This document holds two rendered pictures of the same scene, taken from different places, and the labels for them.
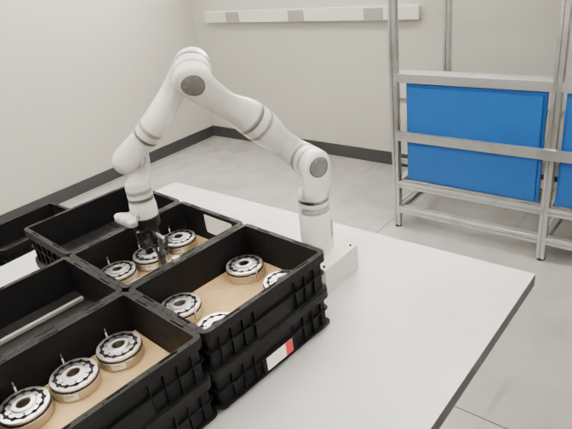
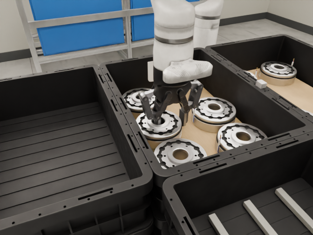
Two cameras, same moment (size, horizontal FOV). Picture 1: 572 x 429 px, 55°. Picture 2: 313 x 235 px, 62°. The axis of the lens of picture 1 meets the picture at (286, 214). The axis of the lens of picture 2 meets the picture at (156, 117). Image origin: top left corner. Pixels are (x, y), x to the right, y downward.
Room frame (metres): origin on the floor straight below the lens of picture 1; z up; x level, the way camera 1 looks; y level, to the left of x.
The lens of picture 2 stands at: (1.26, 0.83, 1.21)
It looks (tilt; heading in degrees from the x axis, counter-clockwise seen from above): 37 degrees down; 292
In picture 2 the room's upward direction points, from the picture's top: straight up
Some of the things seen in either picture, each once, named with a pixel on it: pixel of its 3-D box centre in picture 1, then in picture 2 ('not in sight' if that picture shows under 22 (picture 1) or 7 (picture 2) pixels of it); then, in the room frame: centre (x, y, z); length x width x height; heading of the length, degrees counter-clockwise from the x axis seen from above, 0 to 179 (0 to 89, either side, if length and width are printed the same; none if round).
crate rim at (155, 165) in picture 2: (158, 242); (187, 94); (1.37, 0.37, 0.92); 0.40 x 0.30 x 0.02; 134
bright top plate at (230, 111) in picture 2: not in sight; (214, 109); (1.32, 0.31, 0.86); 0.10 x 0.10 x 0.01
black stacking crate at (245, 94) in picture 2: (162, 257); (186, 114); (1.37, 0.37, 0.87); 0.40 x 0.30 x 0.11; 134
